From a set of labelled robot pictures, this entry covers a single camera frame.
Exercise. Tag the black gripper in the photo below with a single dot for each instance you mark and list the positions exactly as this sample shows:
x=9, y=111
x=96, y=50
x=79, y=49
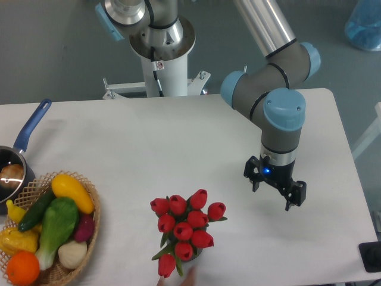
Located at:
x=278, y=176

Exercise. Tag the red tulip bouquet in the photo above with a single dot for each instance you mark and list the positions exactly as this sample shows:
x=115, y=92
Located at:
x=188, y=222

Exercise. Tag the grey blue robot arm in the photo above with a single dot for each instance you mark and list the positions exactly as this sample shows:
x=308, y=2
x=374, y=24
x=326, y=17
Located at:
x=268, y=97

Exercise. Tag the dark grey vase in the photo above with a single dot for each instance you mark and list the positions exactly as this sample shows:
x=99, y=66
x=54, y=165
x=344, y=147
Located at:
x=183, y=251

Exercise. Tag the human fingertips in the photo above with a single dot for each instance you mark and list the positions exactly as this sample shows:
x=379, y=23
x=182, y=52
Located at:
x=190, y=279

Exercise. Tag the black device at edge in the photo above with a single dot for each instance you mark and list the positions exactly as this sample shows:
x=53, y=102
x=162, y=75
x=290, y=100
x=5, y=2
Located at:
x=370, y=254

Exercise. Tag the blue plastic bag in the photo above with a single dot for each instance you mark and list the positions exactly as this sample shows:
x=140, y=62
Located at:
x=362, y=29

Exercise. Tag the purple sweet potato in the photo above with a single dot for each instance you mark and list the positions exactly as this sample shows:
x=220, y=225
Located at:
x=85, y=229

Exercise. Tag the yellow squash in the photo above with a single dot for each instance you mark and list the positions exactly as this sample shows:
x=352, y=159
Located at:
x=64, y=185

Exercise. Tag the green bok choy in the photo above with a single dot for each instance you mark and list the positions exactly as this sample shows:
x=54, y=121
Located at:
x=58, y=224

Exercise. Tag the white garlic bulb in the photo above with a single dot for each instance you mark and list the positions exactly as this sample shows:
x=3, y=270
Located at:
x=72, y=254

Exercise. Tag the woven wicker basket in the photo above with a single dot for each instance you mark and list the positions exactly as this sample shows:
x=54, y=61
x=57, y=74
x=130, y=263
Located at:
x=58, y=274

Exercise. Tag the green cucumber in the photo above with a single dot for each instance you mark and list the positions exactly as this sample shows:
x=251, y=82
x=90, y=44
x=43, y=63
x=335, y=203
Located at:
x=35, y=213

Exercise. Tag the yellow banana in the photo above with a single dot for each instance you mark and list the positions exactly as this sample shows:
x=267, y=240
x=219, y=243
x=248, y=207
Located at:
x=15, y=213

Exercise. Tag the fried food piece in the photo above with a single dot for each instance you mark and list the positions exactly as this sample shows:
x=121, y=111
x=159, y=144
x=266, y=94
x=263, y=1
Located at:
x=12, y=176

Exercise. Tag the orange fruit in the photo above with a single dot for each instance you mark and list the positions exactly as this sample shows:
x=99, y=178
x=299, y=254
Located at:
x=23, y=268

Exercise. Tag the yellow corn cob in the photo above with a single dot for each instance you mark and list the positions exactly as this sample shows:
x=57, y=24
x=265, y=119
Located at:
x=14, y=241

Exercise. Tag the white frame at right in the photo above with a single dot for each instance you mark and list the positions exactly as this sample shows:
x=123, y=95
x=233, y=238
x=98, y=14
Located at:
x=368, y=136

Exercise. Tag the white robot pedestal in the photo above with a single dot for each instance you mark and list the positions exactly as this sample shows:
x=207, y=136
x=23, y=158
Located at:
x=163, y=56

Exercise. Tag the blue handled saucepan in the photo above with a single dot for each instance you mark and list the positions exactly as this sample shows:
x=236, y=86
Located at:
x=15, y=154

